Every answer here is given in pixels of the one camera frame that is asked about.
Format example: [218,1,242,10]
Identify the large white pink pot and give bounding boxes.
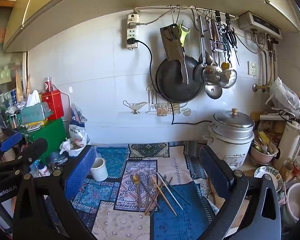
[281,182,300,228]

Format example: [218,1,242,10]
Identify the aluminium pot with lid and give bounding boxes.
[212,108,255,141]

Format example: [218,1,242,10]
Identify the white water heater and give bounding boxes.
[237,10,283,40]

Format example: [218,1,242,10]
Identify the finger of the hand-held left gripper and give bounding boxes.
[0,137,49,178]
[0,131,24,167]

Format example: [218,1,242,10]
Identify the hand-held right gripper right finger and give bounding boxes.
[199,145,282,240]

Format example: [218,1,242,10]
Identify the red tin box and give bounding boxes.
[41,90,65,121]

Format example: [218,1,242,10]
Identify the black wok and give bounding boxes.
[155,54,206,104]

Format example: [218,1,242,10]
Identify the patterned blue beige mat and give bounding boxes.
[44,141,227,240]

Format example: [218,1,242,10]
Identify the small white pill bottle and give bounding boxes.
[37,164,51,177]

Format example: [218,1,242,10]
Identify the white plastic cup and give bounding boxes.
[90,157,109,182]

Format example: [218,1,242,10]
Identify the steel ladle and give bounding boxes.
[205,84,223,100]

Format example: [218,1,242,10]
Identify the brown wooden chopstick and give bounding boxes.
[150,174,178,216]

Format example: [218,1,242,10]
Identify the beige overhead cabinet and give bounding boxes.
[2,0,300,53]

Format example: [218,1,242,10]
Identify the white hanging rail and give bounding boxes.
[134,5,240,19]

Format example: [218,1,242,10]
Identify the hanging steel cleaver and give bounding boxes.
[160,24,190,85]

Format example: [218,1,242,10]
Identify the pink bowl with utensils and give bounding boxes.
[250,130,280,166]

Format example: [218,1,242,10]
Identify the golden handled fork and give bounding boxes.
[142,179,155,212]

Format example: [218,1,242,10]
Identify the white thermos jug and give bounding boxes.
[273,119,300,171]

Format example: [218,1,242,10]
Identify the floral patterned plate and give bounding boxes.
[254,165,284,193]

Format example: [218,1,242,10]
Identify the steel slotted skimmer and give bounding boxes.
[201,15,223,86]

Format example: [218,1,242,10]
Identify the green box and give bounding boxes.
[17,117,67,162]

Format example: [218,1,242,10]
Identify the printed white bag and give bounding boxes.
[68,102,89,147]

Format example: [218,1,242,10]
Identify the white rice cooker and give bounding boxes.
[202,124,255,172]

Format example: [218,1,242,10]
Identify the teal tissue box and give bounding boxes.
[19,90,52,125]

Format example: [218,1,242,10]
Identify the golden spoon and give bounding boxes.
[132,174,142,212]

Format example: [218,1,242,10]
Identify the wire mesh strainer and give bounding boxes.
[221,68,238,89]

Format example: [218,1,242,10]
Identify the clear plastic bag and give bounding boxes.
[265,76,300,121]

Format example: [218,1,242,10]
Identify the black kitchen shears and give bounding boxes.
[222,14,241,66]

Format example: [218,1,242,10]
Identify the white power strip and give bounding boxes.
[126,13,141,50]

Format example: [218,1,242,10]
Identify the metal water pipe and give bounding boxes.
[252,33,277,93]

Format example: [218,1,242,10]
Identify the green peeler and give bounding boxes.
[179,23,191,48]

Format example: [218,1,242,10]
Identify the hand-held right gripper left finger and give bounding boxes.
[12,144,98,240]

